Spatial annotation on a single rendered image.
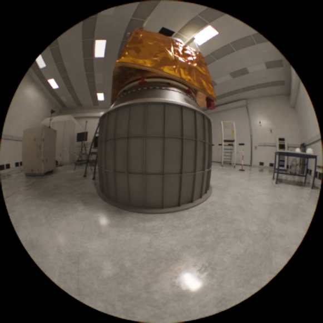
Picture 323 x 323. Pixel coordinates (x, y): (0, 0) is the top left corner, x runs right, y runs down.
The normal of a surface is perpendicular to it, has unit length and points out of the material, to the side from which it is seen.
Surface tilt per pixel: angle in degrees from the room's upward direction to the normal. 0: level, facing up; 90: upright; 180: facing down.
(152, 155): 90
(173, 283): 0
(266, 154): 90
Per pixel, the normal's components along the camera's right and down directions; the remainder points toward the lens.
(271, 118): -0.88, 0.02
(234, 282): 0.02, -1.00
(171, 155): 0.21, 0.08
